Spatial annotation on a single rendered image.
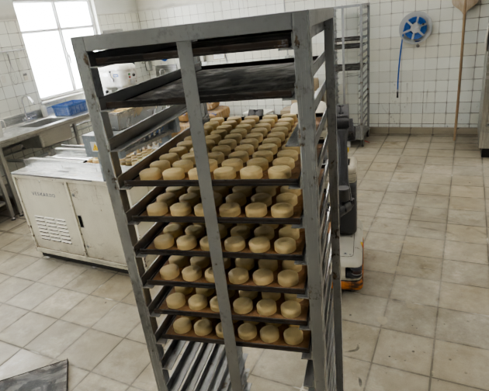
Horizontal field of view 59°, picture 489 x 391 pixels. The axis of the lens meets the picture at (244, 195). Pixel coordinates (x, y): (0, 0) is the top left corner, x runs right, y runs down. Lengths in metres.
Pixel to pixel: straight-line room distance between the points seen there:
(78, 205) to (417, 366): 2.60
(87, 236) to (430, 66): 4.89
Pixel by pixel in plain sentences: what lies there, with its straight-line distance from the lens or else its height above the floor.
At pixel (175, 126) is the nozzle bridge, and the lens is 3.54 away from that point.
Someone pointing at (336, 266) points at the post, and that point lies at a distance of 1.68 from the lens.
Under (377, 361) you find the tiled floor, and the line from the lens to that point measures 2.63.
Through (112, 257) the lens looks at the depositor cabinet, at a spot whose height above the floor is 0.17.
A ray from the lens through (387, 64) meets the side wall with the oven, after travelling 6.58.
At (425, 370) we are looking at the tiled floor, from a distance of 2.63.
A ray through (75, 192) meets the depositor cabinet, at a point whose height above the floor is 0.72.
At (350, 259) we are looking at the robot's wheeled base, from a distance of 2.94.
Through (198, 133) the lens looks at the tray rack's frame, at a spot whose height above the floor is 1.61.
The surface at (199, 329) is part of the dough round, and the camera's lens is 1.21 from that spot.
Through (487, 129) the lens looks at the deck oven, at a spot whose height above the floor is 0.35.
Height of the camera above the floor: 1.82
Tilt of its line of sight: 22 degrees down
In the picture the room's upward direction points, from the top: 7 degrees counter-clockwise
